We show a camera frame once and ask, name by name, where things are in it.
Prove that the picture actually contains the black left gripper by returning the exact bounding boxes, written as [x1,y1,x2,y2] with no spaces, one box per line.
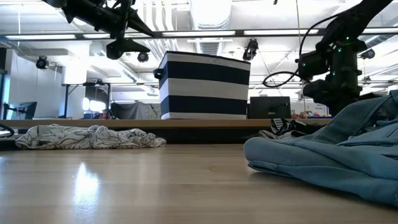
[105,0,156,60]

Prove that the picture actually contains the navy Puma underwear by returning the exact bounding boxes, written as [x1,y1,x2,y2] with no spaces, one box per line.
[269,117,321,137]

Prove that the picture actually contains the teal green shorts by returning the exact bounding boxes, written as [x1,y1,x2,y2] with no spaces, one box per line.
[243,90,398,208]

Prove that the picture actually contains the navy white striped fabric bin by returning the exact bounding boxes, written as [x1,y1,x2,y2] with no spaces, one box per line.
[153,50,252,121]

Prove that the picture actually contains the white leaf-print cloth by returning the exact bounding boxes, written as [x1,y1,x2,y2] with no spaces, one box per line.
[14,123,167,151]

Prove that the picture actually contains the small colourful toys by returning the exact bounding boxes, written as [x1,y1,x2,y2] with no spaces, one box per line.
[291,111,333,119]

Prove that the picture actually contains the grey covered bundle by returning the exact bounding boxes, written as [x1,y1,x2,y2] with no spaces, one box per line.
[110,101,162,121]

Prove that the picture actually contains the black monitor box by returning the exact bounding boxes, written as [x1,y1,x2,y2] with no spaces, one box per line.
[248,96,292,119]

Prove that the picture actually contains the light wooden office desk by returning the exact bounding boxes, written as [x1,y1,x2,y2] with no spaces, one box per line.
[0,118,333,130]

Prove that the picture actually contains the black monitor on stand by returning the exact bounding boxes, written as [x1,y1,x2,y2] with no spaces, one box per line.
[2,101,38,121]

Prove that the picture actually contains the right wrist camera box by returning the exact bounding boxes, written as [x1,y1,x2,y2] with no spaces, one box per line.
[297,50,331,81]

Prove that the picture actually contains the black frame table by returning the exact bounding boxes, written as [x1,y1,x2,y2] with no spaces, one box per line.
[61,81,112,119]

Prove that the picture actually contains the thin yellow hanging cord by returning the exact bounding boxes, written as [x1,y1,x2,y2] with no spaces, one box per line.
[294,0,307,118]

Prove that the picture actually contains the black aluminium table frame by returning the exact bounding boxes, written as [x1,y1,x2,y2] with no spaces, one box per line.
[0,128,271,151]

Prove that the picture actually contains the black looped cable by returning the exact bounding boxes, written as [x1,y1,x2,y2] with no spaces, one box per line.
[0,123,16,138]

